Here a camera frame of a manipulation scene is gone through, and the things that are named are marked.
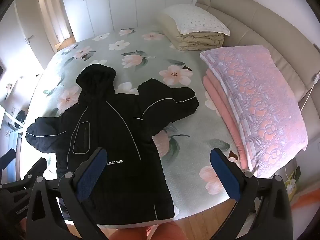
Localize floral green bed sheet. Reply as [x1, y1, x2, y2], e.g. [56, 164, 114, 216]
[25, 25, 252, 222]

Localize white door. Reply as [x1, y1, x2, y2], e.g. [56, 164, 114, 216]
[14, 0, 57, 69]

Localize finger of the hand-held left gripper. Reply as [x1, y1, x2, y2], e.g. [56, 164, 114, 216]
[0, 149, 17, 171]
[23, 157, 48, 182]

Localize folded beige quilt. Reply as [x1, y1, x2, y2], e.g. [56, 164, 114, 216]
[157, 11, 225, 52]

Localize beige padded headboard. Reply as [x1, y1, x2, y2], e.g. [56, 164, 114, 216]
[194, 0, 320, 103]

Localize white power strip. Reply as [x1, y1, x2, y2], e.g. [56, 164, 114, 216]
[285, 177, 298, 193]

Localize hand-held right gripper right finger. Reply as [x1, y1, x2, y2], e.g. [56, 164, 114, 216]
[210, 148, 293, 240]

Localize pink patterned towel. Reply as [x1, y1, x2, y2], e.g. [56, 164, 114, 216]
[200, 45, 308, 178]

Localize black hooded jacket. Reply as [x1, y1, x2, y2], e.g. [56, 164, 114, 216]
[26, 64, 200, 227]

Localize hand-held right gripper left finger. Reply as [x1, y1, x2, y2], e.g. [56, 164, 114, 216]
[26, 147, 108, 240]

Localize white cable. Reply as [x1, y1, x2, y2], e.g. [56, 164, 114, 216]
[299, 73, 320, 112]

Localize white wardrobe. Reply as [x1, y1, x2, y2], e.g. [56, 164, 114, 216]
[59, 0, 201, 38]

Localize white dotted pillow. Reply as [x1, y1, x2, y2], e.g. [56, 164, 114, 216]
[162, 5, 230, 36]

